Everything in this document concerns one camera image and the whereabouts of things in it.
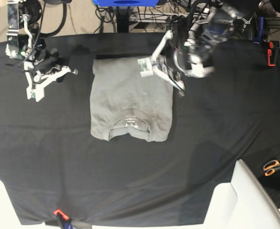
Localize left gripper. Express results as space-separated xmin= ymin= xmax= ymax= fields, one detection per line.
xmin=161 ymin=47 xmax=187 ymax=88

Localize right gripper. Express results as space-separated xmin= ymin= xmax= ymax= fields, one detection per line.
xmin=26 ymin=48 xmax=66 ymax=83

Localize grey T-shirt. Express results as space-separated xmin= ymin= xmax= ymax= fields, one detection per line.
xmin=90 ymin=57 xmax=174 ymax=142

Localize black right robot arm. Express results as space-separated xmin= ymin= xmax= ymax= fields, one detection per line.
xmin=5 ymin=0 xmax=70 ymax=83

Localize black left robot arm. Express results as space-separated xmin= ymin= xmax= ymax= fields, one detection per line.
xmin=148 ymin=0 xmax=280 ymax=91

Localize black stand column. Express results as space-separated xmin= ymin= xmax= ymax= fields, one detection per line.
xmin=113 ymin=6 xmax=134 ymax=33

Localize blue clamp right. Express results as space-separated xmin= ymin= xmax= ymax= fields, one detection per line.
xmin=253 ymin=17 xmax=264 ymax=44

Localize red black clamp right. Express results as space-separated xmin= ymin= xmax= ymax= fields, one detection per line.
xmin=267 ymin=41 xmax=280 ymax=67

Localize red black clamp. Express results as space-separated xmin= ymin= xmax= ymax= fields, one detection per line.
xmin=53 ymin=209 xmax=74 ymax=229
xmin=267 ymin=41 xmax=280 ymax=67

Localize white chair right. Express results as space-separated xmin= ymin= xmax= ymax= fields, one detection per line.
xmin=203 ymin=159 xmax=280 ymax=229

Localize white chair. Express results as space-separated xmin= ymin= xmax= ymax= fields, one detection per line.
xmin=0 ymin=181 xmax=46 ymax=229
xmin=203 ymin=159 xmax=280 ymax=229

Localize red black clamp bottom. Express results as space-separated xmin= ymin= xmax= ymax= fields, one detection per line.
xmin=53 ymin=209 xmax=74 ymax=229

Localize white chair left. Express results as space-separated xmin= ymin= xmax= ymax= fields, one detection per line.
xmin=0 ymin=181 xmax=46 ymax=229

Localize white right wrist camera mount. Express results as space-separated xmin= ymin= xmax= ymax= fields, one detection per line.
xmin=24 ymin=62 xmax=78 ymax=102

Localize orange handled scissors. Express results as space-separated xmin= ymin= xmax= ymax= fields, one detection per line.
xmin=263 ymin=160 xmax=280 ymax=177

